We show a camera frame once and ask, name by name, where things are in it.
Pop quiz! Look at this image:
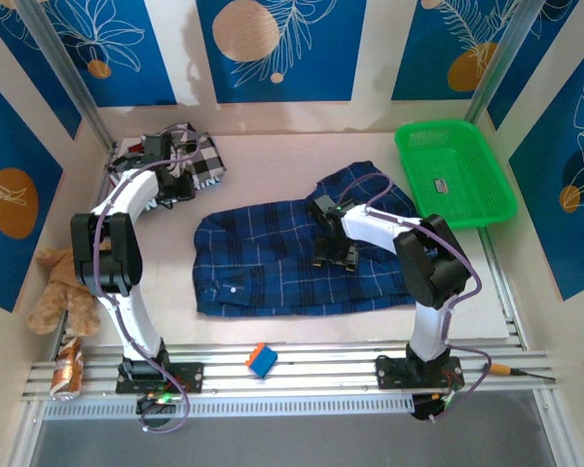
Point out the black white checkered shirt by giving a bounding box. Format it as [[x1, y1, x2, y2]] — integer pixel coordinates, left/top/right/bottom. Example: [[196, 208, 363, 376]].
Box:
[[107, 122, 228, 210]]

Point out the blue plaid long sleeve shirt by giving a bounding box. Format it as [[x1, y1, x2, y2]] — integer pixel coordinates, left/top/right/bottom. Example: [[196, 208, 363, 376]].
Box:
[[193, 160, 420, 318]]

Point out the black-white checkered shirt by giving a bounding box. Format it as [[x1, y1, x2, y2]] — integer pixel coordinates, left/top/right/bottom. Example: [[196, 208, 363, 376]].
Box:
[[109, 140, 227, 215]]

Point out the orange blue block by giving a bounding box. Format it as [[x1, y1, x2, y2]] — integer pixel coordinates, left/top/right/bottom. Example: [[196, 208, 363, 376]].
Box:
[[245, 342, 279, 379]]

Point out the brown teddy bear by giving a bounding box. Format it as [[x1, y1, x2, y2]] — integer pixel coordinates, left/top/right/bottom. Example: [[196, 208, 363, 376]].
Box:
[[27, 246, 101, 337]]

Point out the green plastic basket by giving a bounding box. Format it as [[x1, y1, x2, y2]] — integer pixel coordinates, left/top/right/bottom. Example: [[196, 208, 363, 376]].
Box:
[[393, 119, 520, 231]]

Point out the black electronics board with LED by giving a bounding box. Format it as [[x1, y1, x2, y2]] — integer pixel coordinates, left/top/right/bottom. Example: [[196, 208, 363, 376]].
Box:
[[411, 391, 461, 423], [134, 392, 179, 415]]

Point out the orange snack packet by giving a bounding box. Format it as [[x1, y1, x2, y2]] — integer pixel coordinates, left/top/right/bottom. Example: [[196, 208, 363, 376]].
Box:
[[50, 338, 85, 403]]

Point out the aluminium mounting rail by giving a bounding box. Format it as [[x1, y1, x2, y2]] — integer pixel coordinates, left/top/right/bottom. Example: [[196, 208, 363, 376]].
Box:
[[21, 341, 557, 403]]

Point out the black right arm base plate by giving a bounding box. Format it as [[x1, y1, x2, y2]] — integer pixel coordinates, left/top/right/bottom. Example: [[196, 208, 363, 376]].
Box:
[[374, 353, 466, 391]]

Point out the aluminium frame post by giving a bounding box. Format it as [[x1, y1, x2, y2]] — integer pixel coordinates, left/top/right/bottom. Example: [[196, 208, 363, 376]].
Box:
[[15, 0, 117, 153], [456, 0, 549, 145]]

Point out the white slotted cable duct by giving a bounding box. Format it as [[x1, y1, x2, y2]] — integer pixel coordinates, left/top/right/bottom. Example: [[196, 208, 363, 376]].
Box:
[[42, 394, 416, 422]]

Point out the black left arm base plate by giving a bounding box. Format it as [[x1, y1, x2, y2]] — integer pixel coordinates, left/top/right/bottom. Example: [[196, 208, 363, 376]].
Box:
[[115, 360, 205, 395]]

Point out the orange-handled screwdriver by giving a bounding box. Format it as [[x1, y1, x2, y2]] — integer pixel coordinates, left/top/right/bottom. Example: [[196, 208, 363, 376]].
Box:
[[483, 362, 557, 381]]

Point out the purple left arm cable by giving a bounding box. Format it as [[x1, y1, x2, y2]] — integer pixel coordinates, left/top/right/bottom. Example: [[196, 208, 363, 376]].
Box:
[[91, 124, 201, 435]]

